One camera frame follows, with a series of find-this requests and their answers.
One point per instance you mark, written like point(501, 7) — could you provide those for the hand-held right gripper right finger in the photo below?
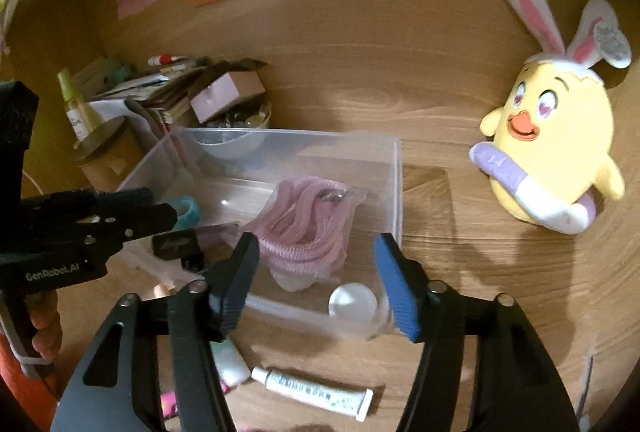
point(397, 287)

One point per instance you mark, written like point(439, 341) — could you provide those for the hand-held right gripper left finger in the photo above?
point(234, 284)

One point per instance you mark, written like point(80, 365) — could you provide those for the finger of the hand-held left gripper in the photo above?
point(120, 198)
point(150, 217)

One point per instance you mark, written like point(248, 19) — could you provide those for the teal tape roll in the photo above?
point(189, 207)

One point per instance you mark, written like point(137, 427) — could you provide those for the white and mint tube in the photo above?
point(229, 359)

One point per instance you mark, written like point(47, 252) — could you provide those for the white ointment tube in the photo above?
point(315, 394)

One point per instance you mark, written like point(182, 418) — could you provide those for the clear plastic box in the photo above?
point(300, 162)

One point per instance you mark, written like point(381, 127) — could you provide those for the person's left forearm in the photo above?
point(22, 382)

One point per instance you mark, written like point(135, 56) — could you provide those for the person's left hand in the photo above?
point(46, 327)

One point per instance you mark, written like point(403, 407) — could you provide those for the brown jar with lid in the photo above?
point(107, 157)

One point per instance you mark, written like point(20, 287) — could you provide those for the small white bottle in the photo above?
point(352, 302)

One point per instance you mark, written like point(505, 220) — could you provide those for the green spray bottle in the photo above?
point(77, 112)

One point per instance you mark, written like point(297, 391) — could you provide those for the clear plastic bowl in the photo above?
point(230, 145)

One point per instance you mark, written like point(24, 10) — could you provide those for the stack of books and papers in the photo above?
point(155, 90)

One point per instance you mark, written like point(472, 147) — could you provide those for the small pink patterned item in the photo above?
point(169, 404)

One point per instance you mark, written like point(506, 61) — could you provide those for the bowl of small trinkets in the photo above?
point(250, 115)

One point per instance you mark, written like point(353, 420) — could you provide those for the small pink box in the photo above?
point(225, 95)

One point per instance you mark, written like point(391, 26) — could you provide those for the red and white pen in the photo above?
point(167, 60)

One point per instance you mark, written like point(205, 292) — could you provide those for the yellow chick plush toy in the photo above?
point(555, 137)

